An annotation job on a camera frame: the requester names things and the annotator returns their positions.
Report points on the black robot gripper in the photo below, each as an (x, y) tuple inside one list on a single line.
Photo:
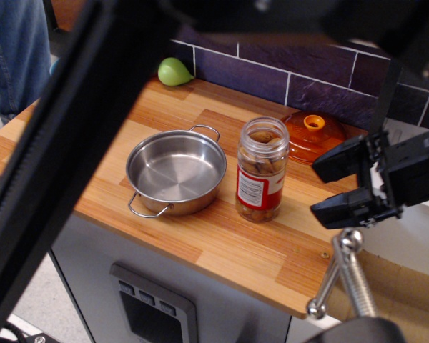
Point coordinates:
[(392, 177)]

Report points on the clear almond jar red label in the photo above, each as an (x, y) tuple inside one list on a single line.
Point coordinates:
[(262, 157)]

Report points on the stainless steel pot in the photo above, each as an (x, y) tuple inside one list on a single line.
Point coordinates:
[(176, 172)]

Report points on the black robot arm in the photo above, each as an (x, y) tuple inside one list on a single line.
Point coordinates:
[(114, 49)]

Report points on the orange glass pot lid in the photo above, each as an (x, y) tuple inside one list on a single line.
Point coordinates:
[(312, 134)]

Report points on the chrome clamp screw right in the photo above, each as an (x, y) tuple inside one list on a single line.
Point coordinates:
[(345, 266)]

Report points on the green toy pear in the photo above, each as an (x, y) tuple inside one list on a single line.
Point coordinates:
[(172, 72)]

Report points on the grey oven control panel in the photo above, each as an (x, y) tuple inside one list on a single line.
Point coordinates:
[(153, 313)]

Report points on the light blue bowl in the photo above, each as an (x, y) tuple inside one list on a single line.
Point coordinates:
[(53, 67)]

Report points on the person leg blue jeans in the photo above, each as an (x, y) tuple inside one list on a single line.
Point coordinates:
[(25, 57)]

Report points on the black shelf post right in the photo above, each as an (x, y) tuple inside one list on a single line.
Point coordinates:
[(385, 98)]

